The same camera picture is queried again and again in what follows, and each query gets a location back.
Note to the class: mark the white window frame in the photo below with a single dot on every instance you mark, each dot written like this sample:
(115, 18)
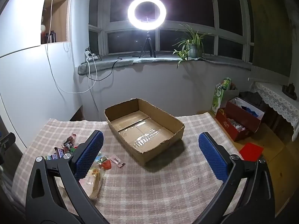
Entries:
(112, 25)

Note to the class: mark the potted spider plant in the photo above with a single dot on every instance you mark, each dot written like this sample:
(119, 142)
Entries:
(193, 49)

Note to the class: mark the cardboard box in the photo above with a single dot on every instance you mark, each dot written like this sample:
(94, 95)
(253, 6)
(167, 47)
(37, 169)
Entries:
(144, 135)

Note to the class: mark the small pink packet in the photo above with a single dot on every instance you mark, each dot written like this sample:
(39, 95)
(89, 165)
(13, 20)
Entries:
(116, 160)

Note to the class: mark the checked tablecloth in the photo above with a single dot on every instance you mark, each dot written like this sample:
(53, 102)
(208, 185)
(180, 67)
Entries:
(151, 191)

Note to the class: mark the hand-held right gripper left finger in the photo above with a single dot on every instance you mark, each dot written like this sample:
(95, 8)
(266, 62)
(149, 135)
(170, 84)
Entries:
(90, 154)

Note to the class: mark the red strawberry print packet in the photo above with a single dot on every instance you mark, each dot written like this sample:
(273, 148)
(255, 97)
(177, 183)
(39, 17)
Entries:
(106, 163)

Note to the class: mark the long brown chocolate bar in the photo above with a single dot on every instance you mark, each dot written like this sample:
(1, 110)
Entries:
(61, 151)

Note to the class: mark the small brown chocolate bar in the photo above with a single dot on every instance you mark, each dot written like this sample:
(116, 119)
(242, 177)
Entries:
(51, 157)

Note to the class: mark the open red box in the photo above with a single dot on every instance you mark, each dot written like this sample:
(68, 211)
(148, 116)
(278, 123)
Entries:
(245, 121)

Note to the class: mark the sliced bread packet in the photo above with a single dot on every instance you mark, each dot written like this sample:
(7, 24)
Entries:
(94, 182)

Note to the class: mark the olive curtain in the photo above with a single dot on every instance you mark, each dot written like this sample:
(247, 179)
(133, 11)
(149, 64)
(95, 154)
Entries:
(268, 28)

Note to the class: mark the white power strip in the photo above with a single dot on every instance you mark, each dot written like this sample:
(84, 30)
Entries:
(90, 56)

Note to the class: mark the grey windowsill cloth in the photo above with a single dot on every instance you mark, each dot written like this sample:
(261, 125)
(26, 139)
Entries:
(105, 64)

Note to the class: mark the dark figurine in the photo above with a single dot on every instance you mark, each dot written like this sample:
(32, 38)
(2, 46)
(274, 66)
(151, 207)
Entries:
(288, 89)

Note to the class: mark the wooden shelf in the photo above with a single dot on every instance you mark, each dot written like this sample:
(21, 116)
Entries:
(58, 16)

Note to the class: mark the dark bottle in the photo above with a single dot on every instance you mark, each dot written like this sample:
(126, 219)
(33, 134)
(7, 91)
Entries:
(51, 37)

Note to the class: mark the flat red lid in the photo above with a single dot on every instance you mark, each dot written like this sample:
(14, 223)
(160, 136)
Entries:
(251, 151)

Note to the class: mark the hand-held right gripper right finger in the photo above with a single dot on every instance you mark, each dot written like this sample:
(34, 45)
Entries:
(212, 156)

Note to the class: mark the green carton box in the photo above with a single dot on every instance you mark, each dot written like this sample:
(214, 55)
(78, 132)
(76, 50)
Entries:
(217, 98)

